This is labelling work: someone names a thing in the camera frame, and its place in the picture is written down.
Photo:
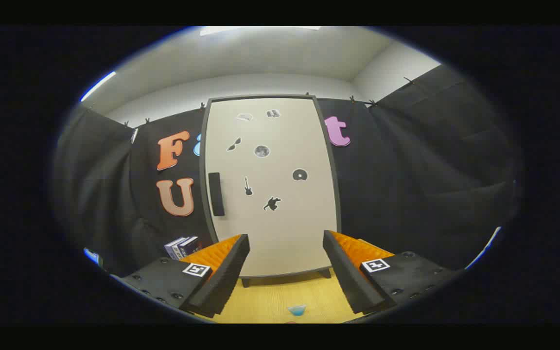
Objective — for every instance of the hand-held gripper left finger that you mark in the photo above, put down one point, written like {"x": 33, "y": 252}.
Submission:
{"x": 226, "y": 277}

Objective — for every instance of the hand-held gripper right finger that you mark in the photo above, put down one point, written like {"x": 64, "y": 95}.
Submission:
{"x": 348, "y": 277}

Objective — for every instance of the white blue sachet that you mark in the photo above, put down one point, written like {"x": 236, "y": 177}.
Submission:
{"x": 297, "y": 309}

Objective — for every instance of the beige cabinet door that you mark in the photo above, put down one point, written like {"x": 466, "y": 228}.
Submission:
{"x": 285, "y": 228}

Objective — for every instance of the grey cabinet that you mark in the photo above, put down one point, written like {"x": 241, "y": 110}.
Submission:
{"x": 202, "y": 165}

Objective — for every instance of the black backdrop cloth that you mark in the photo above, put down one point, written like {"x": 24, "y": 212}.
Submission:
{"x": 430, "y": 194}

